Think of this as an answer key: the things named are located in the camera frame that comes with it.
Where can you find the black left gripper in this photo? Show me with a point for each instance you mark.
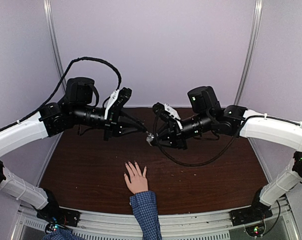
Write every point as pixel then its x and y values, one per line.
pixel 112 123

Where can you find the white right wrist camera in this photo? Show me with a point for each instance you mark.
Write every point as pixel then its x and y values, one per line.
pixel 166 113

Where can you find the clear nail polish bottle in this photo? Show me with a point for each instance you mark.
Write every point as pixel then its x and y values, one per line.
pixel 150 138

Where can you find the mannequin hand with painted nails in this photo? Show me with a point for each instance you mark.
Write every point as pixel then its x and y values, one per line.
pixel 136 179

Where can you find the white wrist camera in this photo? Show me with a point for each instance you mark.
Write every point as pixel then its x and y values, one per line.
pixel 117 100
pixel 166 113

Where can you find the blue checkered shirt sleeve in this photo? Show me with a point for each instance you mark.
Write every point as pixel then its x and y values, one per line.
pixel 144 208

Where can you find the right aluminium frame post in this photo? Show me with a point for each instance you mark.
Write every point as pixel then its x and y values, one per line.
pixel 256 23

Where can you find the slotted aluminium base rail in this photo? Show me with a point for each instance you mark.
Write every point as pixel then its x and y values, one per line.
pixel 274 223

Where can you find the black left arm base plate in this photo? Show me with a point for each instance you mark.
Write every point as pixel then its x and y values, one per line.
pixel 62 217

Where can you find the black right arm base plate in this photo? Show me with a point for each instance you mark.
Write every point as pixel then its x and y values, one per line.
pixel 249 215

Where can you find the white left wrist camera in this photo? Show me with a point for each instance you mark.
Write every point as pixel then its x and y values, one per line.
pixel 117 100

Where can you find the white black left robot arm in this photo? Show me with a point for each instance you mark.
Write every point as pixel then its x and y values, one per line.
pixel 73 109

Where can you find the aluminium frame post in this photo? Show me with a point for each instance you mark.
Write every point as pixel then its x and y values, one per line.
pixel 256 23
pixel 47 4

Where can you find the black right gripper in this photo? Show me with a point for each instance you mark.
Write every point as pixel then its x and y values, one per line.
pixel 174 134

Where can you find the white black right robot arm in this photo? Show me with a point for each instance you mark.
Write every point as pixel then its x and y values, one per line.
pixel 237 121

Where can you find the left aluminium frame post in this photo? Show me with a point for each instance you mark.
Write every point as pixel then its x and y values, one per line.
pixel 47 4

